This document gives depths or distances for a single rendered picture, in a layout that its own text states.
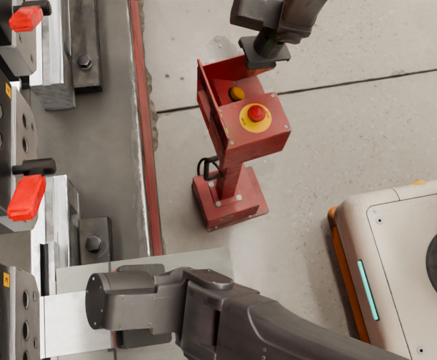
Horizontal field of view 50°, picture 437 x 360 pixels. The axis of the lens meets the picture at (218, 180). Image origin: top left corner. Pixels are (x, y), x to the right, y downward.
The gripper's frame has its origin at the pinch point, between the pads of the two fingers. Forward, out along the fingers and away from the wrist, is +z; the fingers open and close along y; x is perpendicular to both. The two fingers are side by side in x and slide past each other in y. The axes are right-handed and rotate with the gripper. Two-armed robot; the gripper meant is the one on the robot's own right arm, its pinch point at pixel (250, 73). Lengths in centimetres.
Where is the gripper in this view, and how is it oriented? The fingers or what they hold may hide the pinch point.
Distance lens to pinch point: 108.9
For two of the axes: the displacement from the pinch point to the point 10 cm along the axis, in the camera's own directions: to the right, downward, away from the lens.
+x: 3.2, 9.0, -2.9
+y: -9.0, 2.0, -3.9
